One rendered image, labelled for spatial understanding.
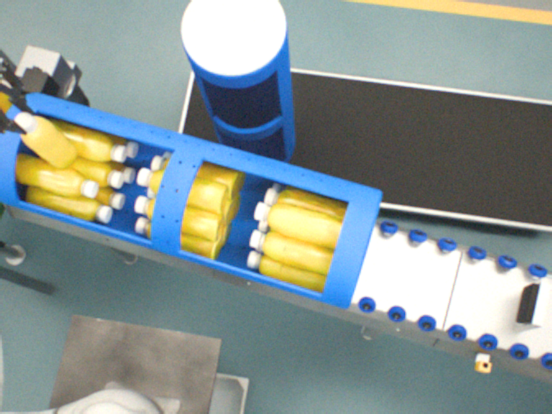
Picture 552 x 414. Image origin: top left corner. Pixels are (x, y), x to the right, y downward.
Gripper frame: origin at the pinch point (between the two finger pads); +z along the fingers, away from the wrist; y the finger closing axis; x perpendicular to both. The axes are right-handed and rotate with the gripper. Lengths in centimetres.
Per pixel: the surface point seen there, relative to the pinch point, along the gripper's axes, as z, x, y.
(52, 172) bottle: 21.8, -1.1, -5.0
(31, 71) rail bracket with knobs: 36.5, 22.4, 22.2
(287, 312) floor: 136, -56, -10
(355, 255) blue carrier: 14, -74, -5
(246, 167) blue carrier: 15.4, -45.7, 7.6
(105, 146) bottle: 23.0, -10.3, 4.8
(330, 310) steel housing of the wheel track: 50, -72, -14
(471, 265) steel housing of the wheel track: 44, -103, 7
